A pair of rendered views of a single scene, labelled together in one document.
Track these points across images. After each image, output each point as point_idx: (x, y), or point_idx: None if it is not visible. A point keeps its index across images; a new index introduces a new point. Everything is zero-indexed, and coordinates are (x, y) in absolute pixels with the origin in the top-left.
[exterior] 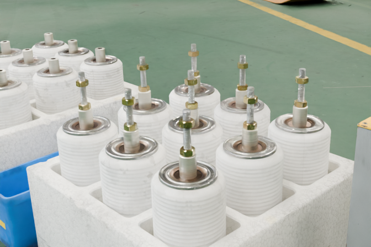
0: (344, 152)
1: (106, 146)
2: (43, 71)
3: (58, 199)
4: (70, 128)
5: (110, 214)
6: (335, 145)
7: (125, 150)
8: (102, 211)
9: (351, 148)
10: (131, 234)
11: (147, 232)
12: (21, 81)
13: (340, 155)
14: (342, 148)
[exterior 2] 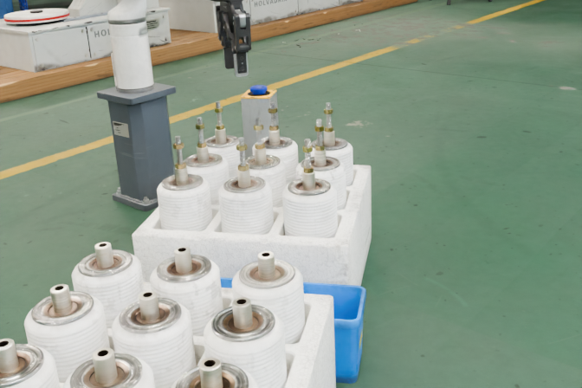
0: (23, 268)
1: (333, 166)
2: (193, 273)
3: (355, 228)
4: (323, 187)
5: (354, 194)
6: (3, 276)
7: (326, 164)
8: (355, 197)
9: (9, 268)
10: (361, 184)
11: (354, 181)
12: (247, 264)
13: (32, 268)
14: (11, 272)
